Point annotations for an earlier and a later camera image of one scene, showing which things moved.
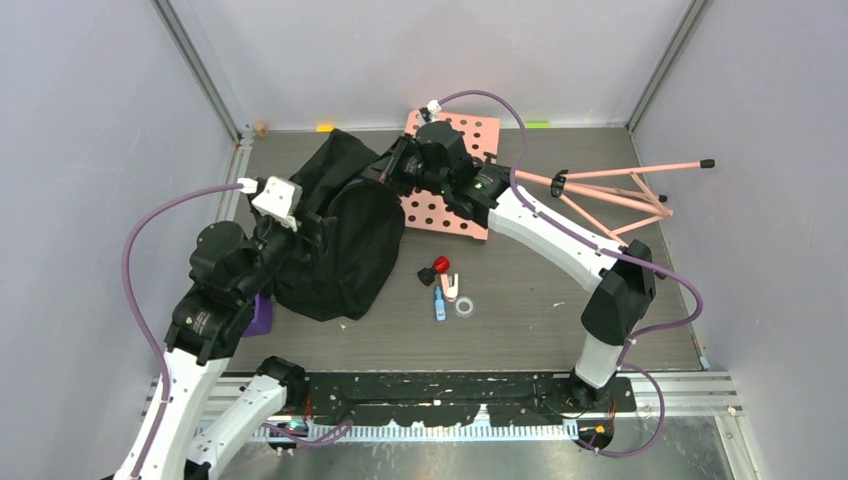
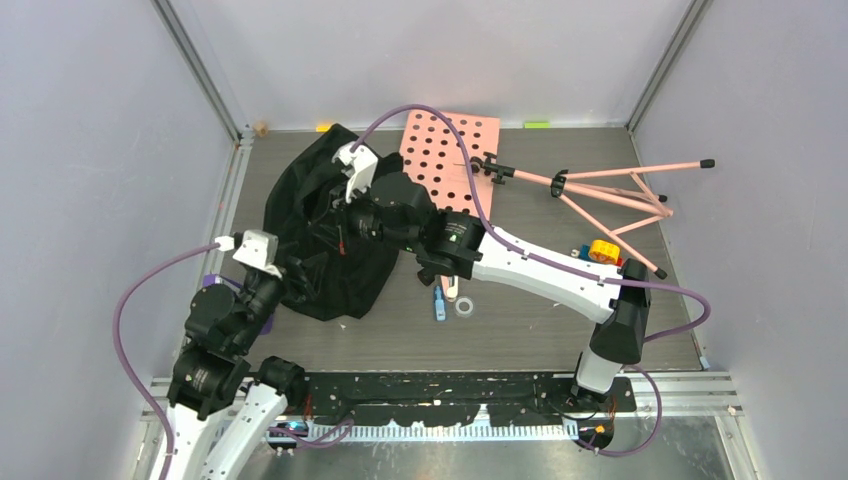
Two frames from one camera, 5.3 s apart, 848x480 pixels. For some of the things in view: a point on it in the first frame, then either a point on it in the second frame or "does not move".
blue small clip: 440,303 does not move
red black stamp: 440,264 does not move
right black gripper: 386,171 to 345,214
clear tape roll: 464,313 does not move
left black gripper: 316,242 to 308,274
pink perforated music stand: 615,197 does not move
